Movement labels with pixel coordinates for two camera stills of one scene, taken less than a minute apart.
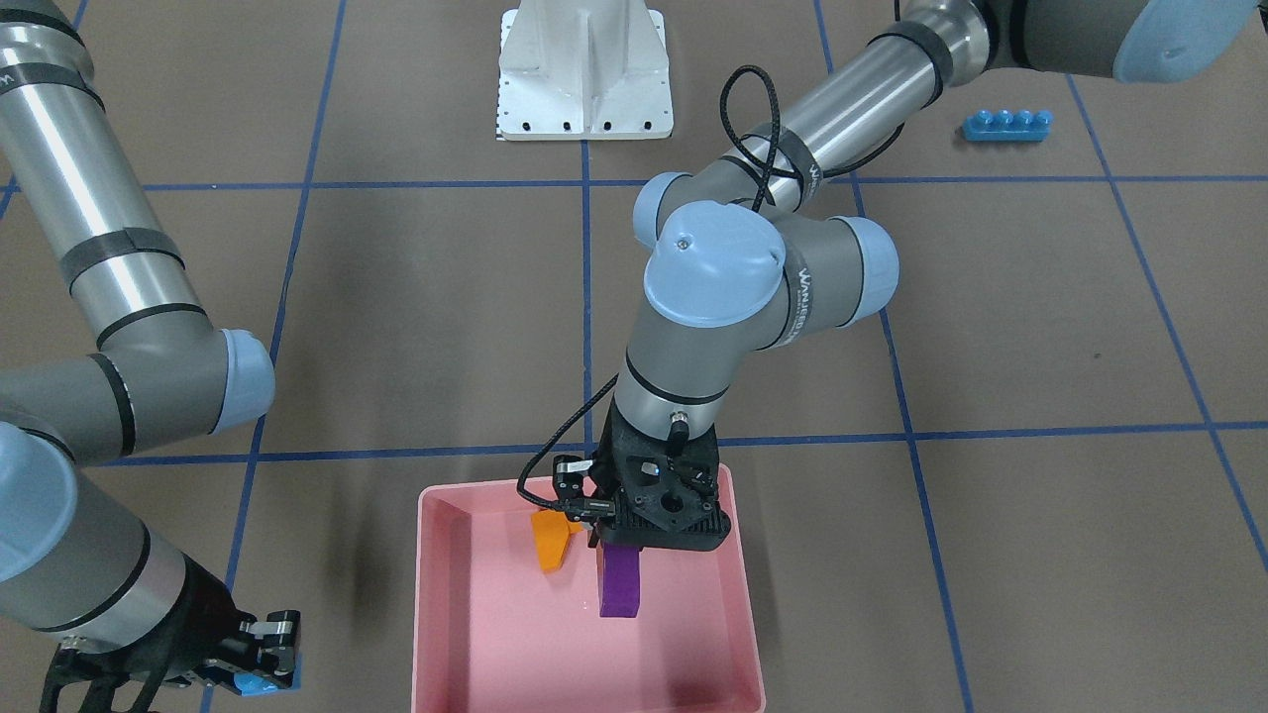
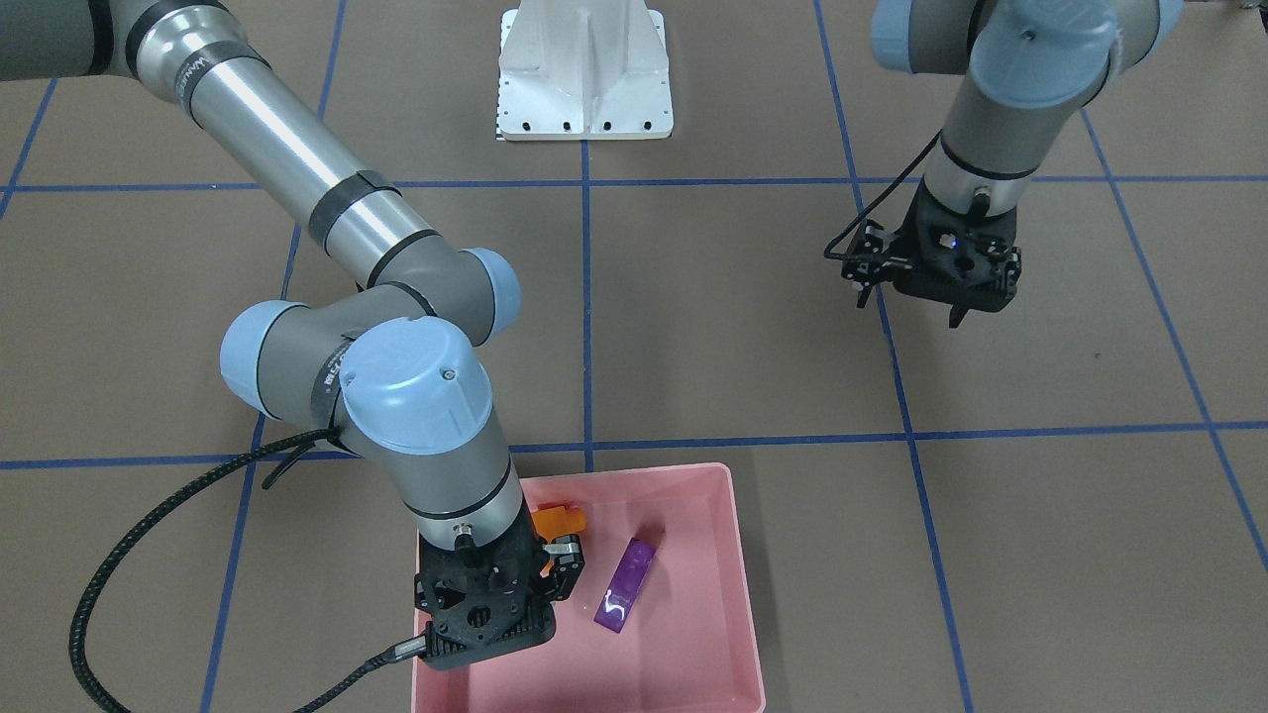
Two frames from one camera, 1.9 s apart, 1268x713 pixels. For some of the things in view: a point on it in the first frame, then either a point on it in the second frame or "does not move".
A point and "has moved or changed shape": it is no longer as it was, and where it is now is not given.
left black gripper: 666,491 -> 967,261
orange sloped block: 553,530 does not move
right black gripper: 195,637 -> 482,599
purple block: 621,583 has moved or changed shape
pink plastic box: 494,632 does not move
